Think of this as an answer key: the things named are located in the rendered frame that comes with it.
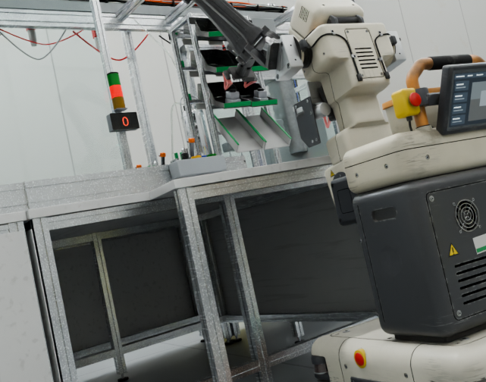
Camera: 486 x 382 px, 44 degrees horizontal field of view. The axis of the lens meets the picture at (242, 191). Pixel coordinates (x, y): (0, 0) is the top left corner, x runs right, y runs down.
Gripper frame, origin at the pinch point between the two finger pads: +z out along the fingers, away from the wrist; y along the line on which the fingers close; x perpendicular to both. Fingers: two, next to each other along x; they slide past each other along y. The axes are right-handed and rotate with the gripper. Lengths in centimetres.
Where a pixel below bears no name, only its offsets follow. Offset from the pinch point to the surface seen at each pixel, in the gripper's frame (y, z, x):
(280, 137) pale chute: -21.0, 16.3, 18.5
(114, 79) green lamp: 48, 7, -16
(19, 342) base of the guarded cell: 108, 6, 83
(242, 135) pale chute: -2.9, 16.2, 14.4
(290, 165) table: 13, -26, 58
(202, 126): -23, 79, -38
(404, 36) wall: -489, 278, -286
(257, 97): -13.2, 7.1, 1.5
